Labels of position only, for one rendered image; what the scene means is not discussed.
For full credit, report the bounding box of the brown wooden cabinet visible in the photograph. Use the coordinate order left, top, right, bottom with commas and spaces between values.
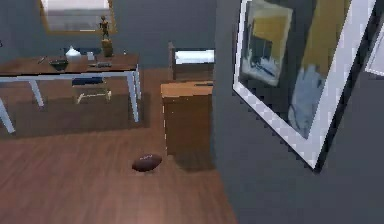
160, 80, 214, 157

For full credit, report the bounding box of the wooden bed with white sheet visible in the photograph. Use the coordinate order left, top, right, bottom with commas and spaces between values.
167, 41, 216, 82

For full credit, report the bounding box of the brown oval football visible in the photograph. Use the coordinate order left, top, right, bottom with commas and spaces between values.
131, 153, 163, 173

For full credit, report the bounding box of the dark remote control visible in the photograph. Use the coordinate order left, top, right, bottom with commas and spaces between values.
88, 61, 113, 68

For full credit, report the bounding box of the blue seat chair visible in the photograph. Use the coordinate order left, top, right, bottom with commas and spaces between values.
71, 77, 113, 105

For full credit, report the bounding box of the white framed abstract painting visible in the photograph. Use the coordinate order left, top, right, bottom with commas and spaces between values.
232, 0, 378, 170

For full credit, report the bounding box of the bronze figure statue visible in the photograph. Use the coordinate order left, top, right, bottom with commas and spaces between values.
99, 15, 114, 58

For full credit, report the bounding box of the white tissue box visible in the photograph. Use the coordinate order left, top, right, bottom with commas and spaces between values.
65, 45, 83, 63

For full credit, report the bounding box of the dark bowl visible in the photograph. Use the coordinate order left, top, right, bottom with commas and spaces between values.
49, 58, 70, 71

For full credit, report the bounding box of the wood framed window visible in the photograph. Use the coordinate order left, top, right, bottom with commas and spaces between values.
38, 0, 118, 35

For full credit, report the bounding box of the brown table with white legs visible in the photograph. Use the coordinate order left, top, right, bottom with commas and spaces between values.
0, 53, 143, 135

